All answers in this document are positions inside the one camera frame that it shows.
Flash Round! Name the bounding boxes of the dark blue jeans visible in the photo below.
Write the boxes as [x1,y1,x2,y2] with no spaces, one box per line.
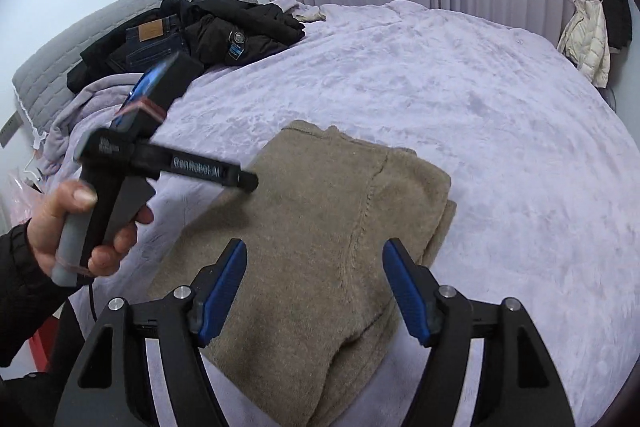
[106,13,194,74]

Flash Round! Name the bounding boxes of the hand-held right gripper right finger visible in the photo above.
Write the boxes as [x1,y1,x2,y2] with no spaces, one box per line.
[382,239,577,427]

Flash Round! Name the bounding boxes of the person's left hand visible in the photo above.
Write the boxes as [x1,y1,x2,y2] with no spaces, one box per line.
[27,179,155,278]

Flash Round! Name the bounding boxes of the lavender fleece blanket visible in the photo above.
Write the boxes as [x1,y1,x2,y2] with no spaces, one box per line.
[42,0,637,427]

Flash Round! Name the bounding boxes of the red box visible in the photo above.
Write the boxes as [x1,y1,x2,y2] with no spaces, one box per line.
[27,296,69,374]

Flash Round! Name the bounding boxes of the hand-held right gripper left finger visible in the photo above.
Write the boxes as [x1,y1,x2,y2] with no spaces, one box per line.
[52,238,249,427]

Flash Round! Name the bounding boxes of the cream puffer jacket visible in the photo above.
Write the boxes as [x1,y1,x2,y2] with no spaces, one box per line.
[556,0,612,89]

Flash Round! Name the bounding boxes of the pink plastic bag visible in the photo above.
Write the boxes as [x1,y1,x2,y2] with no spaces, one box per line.
[4,167,49,230]

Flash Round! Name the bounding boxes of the small beige cloth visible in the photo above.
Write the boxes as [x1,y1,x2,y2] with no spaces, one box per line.
[289,4,327,24]

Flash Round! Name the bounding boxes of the brown knit sweater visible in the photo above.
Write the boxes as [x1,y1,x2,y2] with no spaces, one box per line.
[147,119,459,427]

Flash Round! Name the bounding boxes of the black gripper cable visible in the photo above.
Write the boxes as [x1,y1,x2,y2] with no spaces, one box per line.
[87,278,102,324]

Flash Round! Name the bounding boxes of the person's left forearm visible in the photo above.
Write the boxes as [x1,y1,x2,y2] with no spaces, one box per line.
[0,219,77,369]

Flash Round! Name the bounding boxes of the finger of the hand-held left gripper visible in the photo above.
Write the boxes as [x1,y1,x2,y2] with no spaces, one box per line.
[134,142,260,194]

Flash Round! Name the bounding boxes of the black puffer jacket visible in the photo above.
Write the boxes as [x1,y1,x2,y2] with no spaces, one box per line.
[66,0,307,94]

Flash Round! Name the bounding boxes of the grey quilted headboard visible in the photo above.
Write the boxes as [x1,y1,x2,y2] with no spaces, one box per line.
[12,0,259,134]

